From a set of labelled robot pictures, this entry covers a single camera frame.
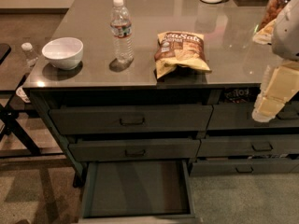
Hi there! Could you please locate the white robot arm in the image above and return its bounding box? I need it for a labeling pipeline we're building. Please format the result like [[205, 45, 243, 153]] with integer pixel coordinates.
[[251, 0, 299, 122]]

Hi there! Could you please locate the middle left grey drawer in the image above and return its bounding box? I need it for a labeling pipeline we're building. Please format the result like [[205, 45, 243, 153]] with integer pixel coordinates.
[[69, 138, 200, 161]]

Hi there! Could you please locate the dark snack bag in drawer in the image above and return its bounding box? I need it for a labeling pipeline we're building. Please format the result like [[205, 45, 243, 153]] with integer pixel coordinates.
[[223, 88, 258, 104]]

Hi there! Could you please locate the clear plastic water bottle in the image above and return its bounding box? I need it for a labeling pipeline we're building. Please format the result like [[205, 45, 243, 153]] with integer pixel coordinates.
[[110, 0, 134, 63]]

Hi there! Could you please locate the bottom right grey drawer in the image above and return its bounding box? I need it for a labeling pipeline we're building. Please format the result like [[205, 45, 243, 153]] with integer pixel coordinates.
[[190, 159, 299, 176]]

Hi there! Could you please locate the small bottle with white cap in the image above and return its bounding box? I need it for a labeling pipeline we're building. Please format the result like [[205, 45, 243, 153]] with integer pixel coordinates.
[[21, 43, 38, 68]]

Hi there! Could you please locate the brown sea salt chip bag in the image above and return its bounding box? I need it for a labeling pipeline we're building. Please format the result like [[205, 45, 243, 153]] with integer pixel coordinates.
[[154, 31, 211, 78]]

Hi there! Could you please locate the white ceramic bowl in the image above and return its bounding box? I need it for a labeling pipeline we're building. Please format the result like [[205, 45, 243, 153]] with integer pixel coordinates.
[[42, 37, 84, 70]]

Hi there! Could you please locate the clear snack jar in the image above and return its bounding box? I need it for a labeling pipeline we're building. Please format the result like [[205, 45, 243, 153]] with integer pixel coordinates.
[[259, 0, 291, 30]]

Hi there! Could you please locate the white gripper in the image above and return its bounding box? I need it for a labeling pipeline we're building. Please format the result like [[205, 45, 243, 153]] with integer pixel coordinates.
[[251, 60, 299, 122]]

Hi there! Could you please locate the open bottom left drawer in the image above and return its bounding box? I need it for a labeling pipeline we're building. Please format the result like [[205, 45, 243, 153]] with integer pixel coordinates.
[[78, 160, 199, 224]]

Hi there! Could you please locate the top left grey drawer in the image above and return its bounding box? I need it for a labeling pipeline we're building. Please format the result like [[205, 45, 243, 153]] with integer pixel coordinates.
[[49, 104, 212, 134]]

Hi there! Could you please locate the middle right grey drawer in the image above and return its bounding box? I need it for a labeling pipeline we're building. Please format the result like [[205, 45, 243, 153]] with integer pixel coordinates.
[[197, 134, 299, 157]]

